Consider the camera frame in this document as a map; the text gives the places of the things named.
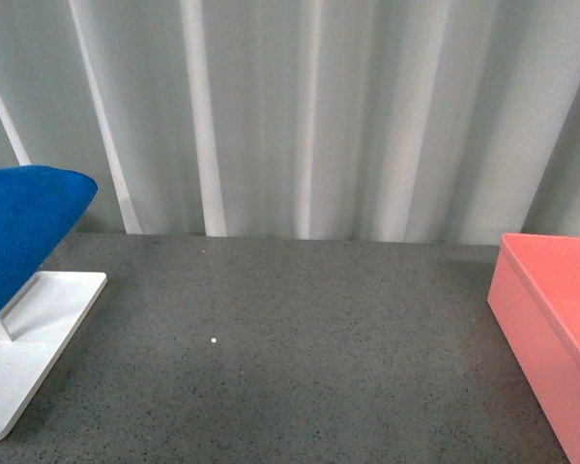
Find blue microfiber cloth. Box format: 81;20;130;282
0;165;98;310

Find pink plastic box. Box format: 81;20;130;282
487;233;580;463

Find white towel rack stand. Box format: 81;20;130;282
0;272;107;440

